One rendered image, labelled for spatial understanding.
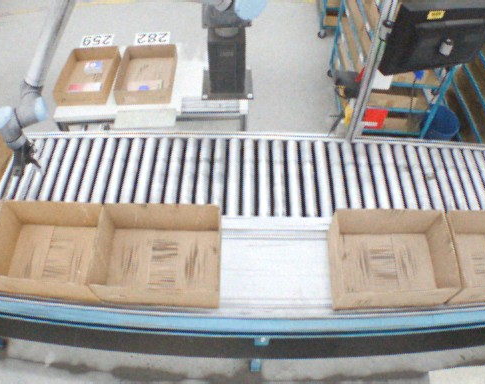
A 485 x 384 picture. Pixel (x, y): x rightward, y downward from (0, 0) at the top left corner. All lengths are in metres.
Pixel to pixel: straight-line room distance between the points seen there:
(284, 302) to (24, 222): 1.01
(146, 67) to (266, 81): 1.30
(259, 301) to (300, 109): 2.02
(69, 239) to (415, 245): 1.26
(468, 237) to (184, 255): 1.07
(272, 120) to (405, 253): 1.77
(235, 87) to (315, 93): 1.32
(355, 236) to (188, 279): 0.60
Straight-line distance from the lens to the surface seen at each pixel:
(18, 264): 1.58
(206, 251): 1.40
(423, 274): 1.50
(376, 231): 1.50
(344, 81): 1.72
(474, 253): 1.65
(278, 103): 3.13
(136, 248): 1.44
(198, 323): 1.29
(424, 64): 1.56
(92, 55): 2.45
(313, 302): 1.36
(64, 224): 1.57
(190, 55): 2.35
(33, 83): 1.72
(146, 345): 1.60
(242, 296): 1.34
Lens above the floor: 2.15
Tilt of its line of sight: 56 degrees down
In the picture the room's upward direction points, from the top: 2 degrees clockwise
